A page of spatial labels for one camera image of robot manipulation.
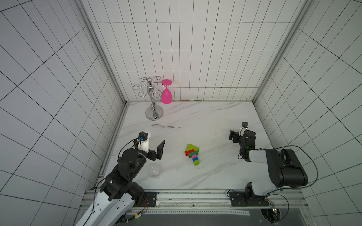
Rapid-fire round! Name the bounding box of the small lime lego brick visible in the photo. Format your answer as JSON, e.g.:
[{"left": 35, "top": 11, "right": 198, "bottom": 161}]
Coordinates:
[{"left": 186, "top": 144, "right": 195, "bottom": 151}]

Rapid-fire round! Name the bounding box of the long lime lego brick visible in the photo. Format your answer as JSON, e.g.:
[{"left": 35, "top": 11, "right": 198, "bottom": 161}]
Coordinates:
[{"left": 190, "top": 146, "right": 199, "bottom": 152}]

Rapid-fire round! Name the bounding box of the dark green lego brick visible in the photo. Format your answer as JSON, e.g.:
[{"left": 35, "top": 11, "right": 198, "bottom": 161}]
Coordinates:
[{"left": 188, "top": 151, "right": 199, "bottom": 158}]

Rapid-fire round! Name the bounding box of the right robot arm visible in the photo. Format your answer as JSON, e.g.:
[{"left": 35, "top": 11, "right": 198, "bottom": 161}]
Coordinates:
[{"left": 229, "top": 130, "right": 308, "bottom": 206}]

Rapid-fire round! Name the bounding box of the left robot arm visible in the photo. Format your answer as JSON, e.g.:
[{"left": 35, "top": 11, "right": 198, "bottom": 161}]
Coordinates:
[{"left": 76, "top": 141, "right": 165, "bottom": 226}]

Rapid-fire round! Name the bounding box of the clear glass cup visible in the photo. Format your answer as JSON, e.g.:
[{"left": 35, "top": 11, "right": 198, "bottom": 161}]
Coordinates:
[{"left": 149, "top": 163, "right": 162, "bottom": 178}]

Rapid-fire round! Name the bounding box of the silver glass holder stand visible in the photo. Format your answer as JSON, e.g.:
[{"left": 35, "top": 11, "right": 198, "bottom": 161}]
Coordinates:
[{"left": 132, "top": 76, "right": 164, "bottom": 121}]

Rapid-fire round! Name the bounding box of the pink plastic wine glass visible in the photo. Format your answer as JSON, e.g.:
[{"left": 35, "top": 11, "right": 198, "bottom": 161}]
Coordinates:
[{"left": 161, "top": 80, "right": 173, "bottom": 104}]

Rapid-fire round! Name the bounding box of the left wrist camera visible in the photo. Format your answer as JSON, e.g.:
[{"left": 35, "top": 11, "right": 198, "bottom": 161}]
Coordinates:
[{"left": 137, "top": 131, "right": 150, "bottom": 153}]

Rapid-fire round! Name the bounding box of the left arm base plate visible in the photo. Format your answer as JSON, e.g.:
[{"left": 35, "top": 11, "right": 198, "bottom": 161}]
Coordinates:
[{"left": 134, "top": 192, "right": 157, "bottom": 207}]

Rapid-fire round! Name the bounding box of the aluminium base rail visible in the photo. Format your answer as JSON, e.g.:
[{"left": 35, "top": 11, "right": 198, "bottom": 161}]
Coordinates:
[{"left": 80, "top": 189, "right": 312, "bottom": 215}]

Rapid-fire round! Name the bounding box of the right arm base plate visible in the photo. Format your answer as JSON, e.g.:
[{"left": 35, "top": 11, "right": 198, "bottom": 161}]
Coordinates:
[{"left": 227, "top": 190, "right": 270, "bottom": 207}]

